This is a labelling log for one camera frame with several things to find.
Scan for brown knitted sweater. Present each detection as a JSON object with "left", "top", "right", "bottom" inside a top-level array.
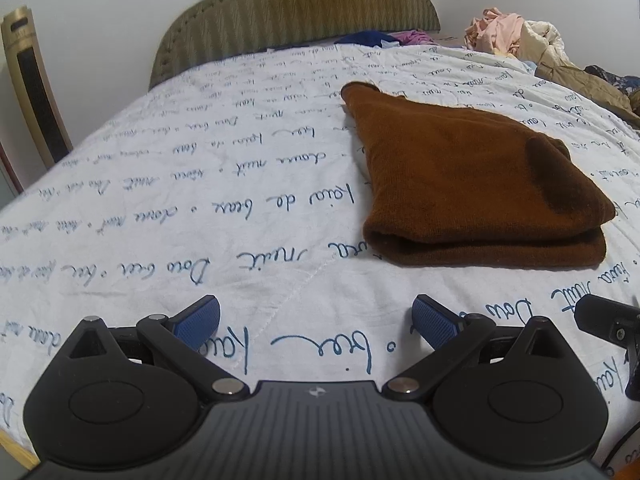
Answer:
[{"left": 340, "top": 81, "right": 617, "bottom": 268}]

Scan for pink clothes pile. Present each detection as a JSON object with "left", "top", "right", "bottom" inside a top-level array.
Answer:
[{"left": 464, "top": 7, "right": 526, "bottom": 56}]

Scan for gold tower air conditioner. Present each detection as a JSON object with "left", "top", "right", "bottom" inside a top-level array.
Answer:
[{"left": 0, "top": 5, "right": 75, "bottom": 167}]

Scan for purple cloth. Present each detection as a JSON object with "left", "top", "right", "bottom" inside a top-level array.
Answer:
[{"left": 390, "top": 30, "right": 434, "bottom": 47}]

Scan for dark patterned cloth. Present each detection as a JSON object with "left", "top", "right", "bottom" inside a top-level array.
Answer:
[{"left": 584, "top": 64, "right": 640, "bottom": 92}]

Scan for reddish wooden door frame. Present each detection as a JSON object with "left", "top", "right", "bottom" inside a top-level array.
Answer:
[{"left": 0, "top": 135, "right": 24, "bottom": 197}]

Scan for cream padded jacket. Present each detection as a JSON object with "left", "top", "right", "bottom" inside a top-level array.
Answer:
[{"left": 517, "top": 20, "right": 577, "bottom": 67}]

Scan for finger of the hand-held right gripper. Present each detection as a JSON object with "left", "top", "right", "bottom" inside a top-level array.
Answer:
[{"left": 574, "top": 294, "right": 640, "bottom": 404}]

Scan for white script print blanket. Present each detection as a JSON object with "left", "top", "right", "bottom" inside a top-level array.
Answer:
[{"left": 0, "top": 42, "right": 640, "bottom": 471}]

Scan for tan padded jacket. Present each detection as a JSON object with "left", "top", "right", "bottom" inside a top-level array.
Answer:
[{"left": 535, "top": 52, "right": 640, "bottom": 129}]

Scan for dark blue cloth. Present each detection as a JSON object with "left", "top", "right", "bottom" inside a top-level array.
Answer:
[{"left": 334, "top": 30, "right": 396, "bottom": 47}]

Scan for olive upholstered headboard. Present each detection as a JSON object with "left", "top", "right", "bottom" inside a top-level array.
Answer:
[{"left": 149, "top": 0, "right": 442, "bottom": 92}]

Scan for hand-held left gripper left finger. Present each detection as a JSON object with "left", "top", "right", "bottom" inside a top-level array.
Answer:
[{"left": 64, "top": 294, "right": 251, "bottom": 402}]

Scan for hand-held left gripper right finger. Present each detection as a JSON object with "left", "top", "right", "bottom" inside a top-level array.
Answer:
[{"left": 382, "top": 294, "right": 569, "bottom": 402}]

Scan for wooden bed frame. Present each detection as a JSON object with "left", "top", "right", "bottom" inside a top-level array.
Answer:
[{"left": 0, "top": 427, "right": 44, "bottom": 464}]

